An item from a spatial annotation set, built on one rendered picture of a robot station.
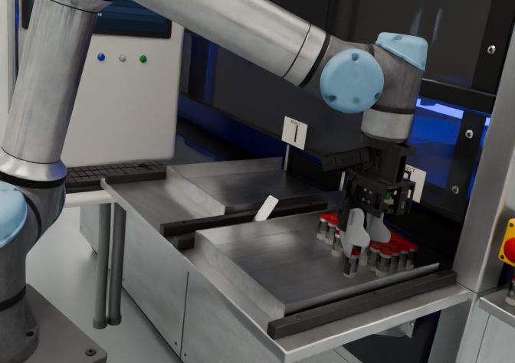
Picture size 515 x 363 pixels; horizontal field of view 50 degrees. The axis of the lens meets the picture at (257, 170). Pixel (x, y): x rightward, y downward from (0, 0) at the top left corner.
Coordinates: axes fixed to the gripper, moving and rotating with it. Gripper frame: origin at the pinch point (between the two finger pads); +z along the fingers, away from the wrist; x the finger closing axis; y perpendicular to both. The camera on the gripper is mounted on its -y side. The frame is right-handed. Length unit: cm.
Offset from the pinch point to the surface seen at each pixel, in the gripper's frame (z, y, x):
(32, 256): 93, -190, -5
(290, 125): -10.1, -40.8, 16.9
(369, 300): 3.5, 9.9, -5.2
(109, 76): -12, -87, -10
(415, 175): -10.3, -3.0, 16.8
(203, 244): 3.2, -15.1, -20.0
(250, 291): 4.2, -0.5, -20.0
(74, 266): 93, -175, 10
